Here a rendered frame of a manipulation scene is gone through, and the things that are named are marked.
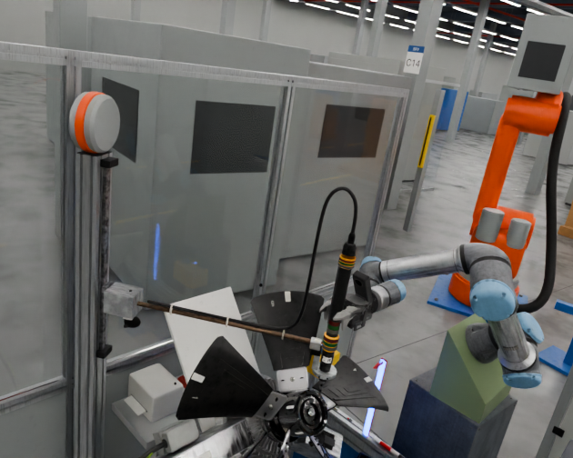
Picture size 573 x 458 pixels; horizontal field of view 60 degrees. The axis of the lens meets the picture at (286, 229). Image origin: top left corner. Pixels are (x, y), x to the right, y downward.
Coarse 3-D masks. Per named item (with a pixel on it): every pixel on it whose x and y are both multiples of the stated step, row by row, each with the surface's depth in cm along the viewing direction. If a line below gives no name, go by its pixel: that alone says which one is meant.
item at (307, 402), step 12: (288, 396) 137; (300, 396) 133; (312, 396) 137; (300, 408) 133; (324, 408) 137; (264, 420) 138; (276, 420) 138; (288, 420) 132; (300, 420) 130; (312, 420) 134; (324, 420) 135; (276, 432) 137; (300, 432) 131; (312, 432) 131
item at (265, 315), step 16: (256, 304) 148; (288, 304) 149; (320, 304) 151; (272, 320) 147; (288, 320) 147; (304, 320) 147; (272, 336) 146; (304, 336) 145; (272, 352) 145; (288, 352) 144; (304, 352) 144; (288, 368) 142
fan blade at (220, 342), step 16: (208, 352) 122; (224, 352) 124; (208, 368) 123; (224, 368) 124; (240, 368) 126; (192, 384) 121; (208, 384) 123; (224, 384) 125; (240, 384) 127; (256, 384) 129; (208, 400) 124; (224, 400) 126; (240, 400) 128; (256, 400) 130; (176, 416) 121; (192, 416) 123; (208, 416) 126; (224, 416) 129; (240, 416) 131
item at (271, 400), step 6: (270, 396) 132; (276, 396) 133; (282, 396) 133; (270, 402) 133; (276, 402) 134; (282, 402) 135; (264, 408) 133; (276, 408) 135; (258, 414) 134; (270, 414) 135
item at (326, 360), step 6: (354, 234) 127; (348, 240) 128; (354, 240) 128; (348, 246) 127; (354, 246) 128; (342, 252) 129; (348, 252) 128; (354, 252) 128; (324, 354) 139; (330, 354) 138; (324, 360) 139; (330, 360) 139; (324, 366) 140; (330, 366) 140; (324, 372) 140; (318, 378) 142
